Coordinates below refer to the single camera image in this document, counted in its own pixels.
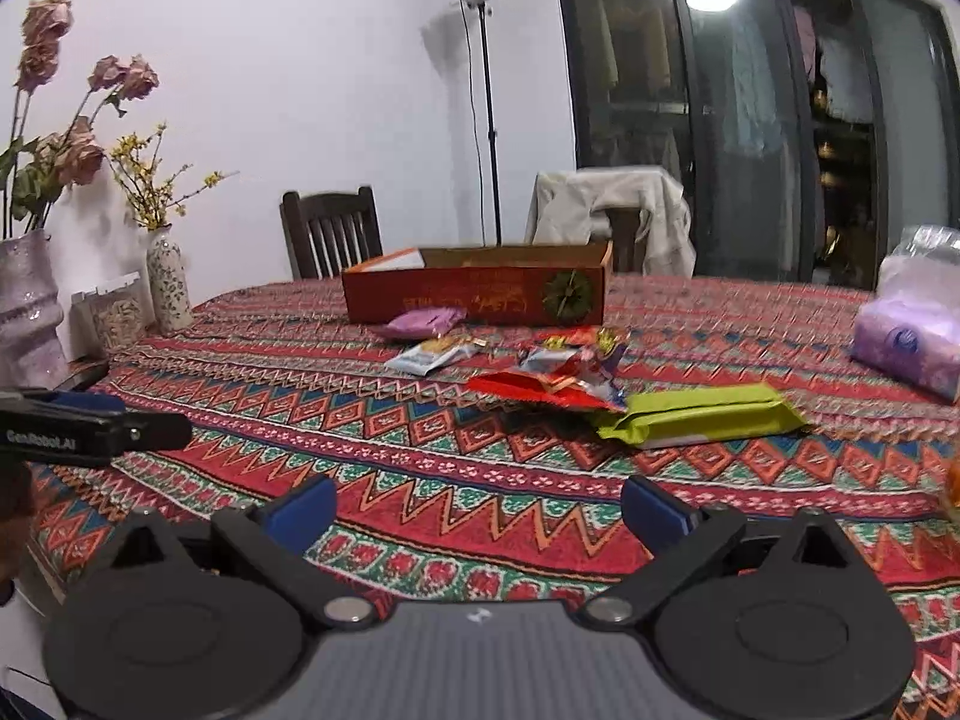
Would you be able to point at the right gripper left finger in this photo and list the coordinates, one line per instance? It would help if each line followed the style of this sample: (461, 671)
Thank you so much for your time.
(267, 544)

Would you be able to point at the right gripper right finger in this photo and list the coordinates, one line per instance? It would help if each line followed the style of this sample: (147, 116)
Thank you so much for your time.
(688, 546)

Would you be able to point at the green snack package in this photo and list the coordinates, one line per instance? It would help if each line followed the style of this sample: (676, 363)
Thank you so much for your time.
(699, 415)

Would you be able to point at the red snack packet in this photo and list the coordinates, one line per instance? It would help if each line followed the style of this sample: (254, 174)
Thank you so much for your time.
(572, 386)

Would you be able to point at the white label snack packet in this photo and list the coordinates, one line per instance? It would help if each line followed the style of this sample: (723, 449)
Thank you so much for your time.
(434, 354)

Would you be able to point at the person's left hand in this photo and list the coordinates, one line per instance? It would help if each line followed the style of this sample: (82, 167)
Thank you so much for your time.
(16, 511)

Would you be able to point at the large purple ceramic vase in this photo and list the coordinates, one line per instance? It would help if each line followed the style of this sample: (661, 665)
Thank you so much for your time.
(32, 355)

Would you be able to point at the glass jar with lid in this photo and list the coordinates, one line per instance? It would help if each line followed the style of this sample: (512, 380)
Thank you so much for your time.
(113, 313)

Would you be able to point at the small floral vase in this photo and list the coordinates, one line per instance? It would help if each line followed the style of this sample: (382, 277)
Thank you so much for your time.
(167, 282)

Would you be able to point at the patterned red tablecloth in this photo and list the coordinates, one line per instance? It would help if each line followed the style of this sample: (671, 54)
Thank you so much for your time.
(446, 494)

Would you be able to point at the dried pink roses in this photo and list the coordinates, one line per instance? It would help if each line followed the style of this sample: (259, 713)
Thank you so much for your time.
(47, 152)

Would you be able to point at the yellow flower twigs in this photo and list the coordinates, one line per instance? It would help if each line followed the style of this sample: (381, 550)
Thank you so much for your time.
(150, 190)

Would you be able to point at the glass of tea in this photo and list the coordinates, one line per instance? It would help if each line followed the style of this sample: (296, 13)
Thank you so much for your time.
(951, 492)

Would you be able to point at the orange cardboard box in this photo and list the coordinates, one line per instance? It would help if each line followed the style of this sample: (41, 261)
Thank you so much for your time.
(513, 285)

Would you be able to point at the chair with beige jacket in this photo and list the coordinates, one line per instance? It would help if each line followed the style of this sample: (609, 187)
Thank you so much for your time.
(622, 239)

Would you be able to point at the dark wooden chair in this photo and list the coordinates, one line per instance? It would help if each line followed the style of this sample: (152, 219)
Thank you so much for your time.
(328, 232)

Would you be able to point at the purple tissue pack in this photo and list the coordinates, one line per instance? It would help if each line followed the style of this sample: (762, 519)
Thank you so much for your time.
(909, 329)

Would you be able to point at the beige jacket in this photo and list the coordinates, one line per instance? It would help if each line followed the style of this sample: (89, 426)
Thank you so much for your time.
(643, 205)

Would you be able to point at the clear plastic bag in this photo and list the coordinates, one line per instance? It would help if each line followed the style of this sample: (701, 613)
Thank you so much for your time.
(931, 242)

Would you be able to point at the black framed glass door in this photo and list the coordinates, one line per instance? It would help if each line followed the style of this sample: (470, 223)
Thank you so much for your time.
(807, 134)

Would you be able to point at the floor lamp on stand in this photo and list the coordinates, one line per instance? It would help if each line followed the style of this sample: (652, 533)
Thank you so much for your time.
(490, 177)

